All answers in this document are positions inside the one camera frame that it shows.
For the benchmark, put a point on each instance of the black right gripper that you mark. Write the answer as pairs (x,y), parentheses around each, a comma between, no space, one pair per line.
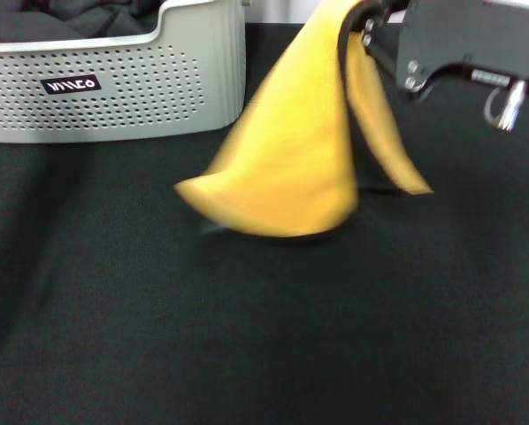
(459,31)

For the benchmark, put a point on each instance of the yellow and grey towel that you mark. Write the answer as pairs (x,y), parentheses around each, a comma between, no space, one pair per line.
(291,155)

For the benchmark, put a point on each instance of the grey perforated storage box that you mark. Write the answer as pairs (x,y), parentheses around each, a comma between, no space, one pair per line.
(136,102)

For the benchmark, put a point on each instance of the black tablecloth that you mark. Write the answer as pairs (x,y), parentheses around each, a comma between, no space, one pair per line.
(247,310)

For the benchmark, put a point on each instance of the dark cloth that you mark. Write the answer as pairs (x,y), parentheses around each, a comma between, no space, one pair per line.
(70,22)

